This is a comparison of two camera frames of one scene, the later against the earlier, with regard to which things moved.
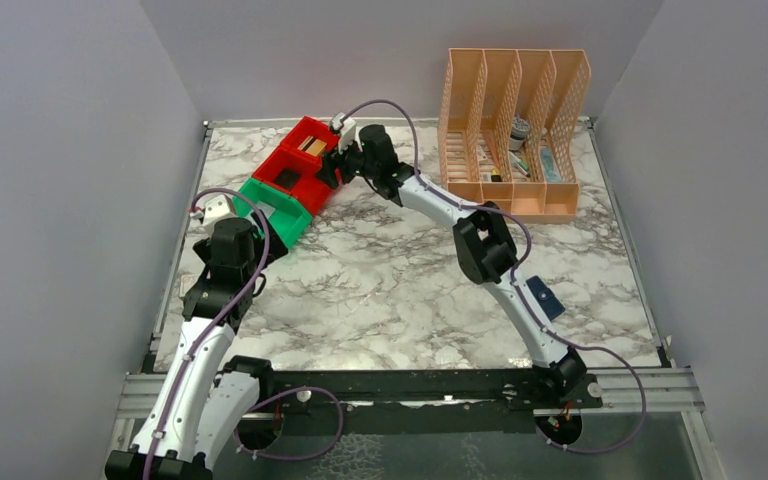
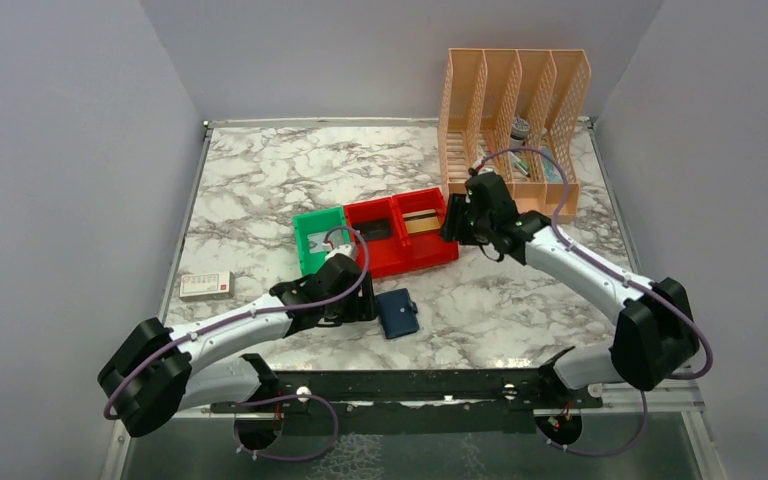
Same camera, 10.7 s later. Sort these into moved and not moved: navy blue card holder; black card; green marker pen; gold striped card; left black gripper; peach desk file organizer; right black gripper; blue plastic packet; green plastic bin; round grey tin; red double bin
Moved: black card; gold striped card; red double bin; navy blue card holder; left black gripper; green plastic bin; right black gripper
Not moved: round grey tin; peach desk file organizer; blue plastic packet; green marker pen
